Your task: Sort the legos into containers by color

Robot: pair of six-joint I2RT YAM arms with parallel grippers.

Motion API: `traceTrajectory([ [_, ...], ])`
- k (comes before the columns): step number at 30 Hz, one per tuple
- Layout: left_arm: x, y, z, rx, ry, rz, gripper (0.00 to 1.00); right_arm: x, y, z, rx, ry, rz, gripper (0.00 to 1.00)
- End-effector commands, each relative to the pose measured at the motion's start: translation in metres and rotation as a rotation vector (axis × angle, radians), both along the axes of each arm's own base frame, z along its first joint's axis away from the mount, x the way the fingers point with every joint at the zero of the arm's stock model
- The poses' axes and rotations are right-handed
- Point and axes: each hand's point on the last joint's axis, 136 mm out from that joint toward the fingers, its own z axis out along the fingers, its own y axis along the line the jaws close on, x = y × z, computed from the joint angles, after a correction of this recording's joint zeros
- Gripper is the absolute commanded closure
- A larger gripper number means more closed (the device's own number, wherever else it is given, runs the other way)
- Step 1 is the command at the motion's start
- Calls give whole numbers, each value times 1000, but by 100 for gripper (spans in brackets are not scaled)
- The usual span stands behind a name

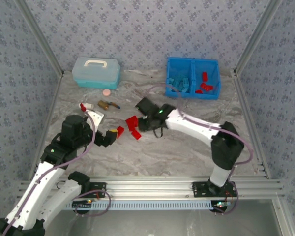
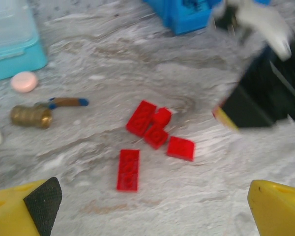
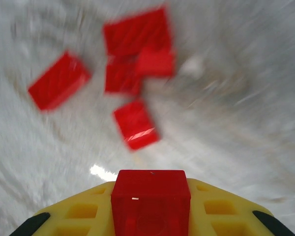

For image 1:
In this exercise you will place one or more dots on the small red lego brick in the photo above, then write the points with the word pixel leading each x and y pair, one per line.
pixel 199 92

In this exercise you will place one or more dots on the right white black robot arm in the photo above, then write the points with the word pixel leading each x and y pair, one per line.
pixel 194 125

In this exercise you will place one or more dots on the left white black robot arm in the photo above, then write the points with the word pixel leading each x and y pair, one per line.
pixel 46 182

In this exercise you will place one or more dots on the brass ball valve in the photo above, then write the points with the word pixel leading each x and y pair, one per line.
pixel 103 104

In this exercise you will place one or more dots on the blue two-compartment plastic bin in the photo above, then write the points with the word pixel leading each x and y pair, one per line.
pixel 193 94

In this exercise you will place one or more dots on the pink round disc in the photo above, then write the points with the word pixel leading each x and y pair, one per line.
pixel 106 92

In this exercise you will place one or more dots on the grey metal shelf panel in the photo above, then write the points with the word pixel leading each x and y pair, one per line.
pixel 147 223

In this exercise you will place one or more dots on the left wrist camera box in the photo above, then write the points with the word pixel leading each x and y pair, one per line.
pixel 97 118

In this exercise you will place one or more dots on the aluminium table side rail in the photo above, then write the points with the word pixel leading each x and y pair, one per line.
pixel 243 98
pixel 54 98

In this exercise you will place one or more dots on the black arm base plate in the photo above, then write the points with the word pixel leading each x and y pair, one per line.
pixel 199 190
pixel 100 188

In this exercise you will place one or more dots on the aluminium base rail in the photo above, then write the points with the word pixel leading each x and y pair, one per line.
pixel 147 189

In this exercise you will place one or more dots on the black round connector mount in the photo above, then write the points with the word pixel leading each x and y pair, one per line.
pixel 82 209
pixel 220 209

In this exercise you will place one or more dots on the aluminium frame post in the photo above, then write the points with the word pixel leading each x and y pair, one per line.
pixel 258 37
pixel 39 37

